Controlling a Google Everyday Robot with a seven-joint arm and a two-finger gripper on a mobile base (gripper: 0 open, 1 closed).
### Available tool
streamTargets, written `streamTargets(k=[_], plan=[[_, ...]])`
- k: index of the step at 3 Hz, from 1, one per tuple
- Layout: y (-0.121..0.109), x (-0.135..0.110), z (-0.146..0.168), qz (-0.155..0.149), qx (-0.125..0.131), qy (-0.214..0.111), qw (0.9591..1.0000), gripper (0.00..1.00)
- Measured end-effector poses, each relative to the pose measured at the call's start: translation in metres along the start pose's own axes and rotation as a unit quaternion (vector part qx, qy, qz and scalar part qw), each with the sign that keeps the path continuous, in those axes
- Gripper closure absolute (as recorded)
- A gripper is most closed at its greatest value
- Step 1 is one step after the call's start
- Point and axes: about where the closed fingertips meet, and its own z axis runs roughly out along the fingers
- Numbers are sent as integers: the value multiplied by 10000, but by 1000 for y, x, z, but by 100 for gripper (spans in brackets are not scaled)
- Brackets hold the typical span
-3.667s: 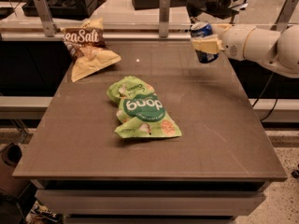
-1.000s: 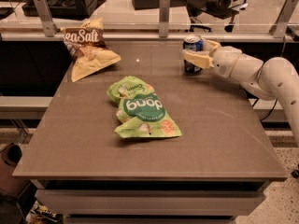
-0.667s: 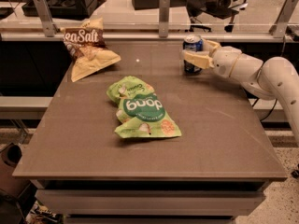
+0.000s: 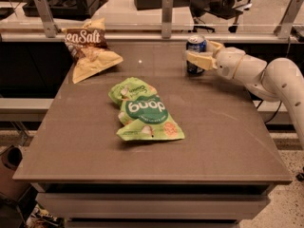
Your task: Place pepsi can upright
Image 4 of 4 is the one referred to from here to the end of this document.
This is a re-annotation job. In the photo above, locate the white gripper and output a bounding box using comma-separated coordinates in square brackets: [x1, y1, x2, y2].
[185, 40, 245, 81]

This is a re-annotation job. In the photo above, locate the blue pepsi can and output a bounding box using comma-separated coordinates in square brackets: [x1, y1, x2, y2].
[186, 34, 206, 75]

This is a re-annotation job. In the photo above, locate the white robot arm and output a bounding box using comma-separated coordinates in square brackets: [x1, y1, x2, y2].
[185, 36, 304, 146]

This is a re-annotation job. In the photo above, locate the black office chair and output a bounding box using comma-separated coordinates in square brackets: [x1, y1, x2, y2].
[190, 0, 252, 33]

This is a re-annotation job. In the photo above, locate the green popcorn bag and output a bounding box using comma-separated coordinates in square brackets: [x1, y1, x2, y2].
[108, 77, 185, 141]

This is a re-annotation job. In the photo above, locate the sea salt chips bag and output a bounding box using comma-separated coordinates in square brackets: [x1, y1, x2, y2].
[63, 18, 124, 84]

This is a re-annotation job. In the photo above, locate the black box on floor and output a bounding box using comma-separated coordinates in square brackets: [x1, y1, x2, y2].
[22, 0, 109, 21]

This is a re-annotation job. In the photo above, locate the white drawer front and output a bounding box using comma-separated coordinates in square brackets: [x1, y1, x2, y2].
[36, 193, 270, 220]

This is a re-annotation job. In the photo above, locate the black cable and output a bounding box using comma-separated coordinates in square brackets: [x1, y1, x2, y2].
[256, 99, 283, 125]

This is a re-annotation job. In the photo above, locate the middle metal glass bracket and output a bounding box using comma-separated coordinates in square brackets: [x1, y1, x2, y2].
[161, 0, 173, 39]

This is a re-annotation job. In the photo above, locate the metal glass bracket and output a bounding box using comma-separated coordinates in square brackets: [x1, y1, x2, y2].
[161, 0, 173, 39]
[33, 0, 59, 38]
[274, 0, 304, 39]

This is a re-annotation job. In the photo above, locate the right metal glass bracket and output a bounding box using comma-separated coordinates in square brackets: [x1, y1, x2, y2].
[274, 0, 304, 39]

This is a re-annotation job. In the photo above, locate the left metal glass bracket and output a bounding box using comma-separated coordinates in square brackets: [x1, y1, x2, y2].
[33, 0, 59, 38]

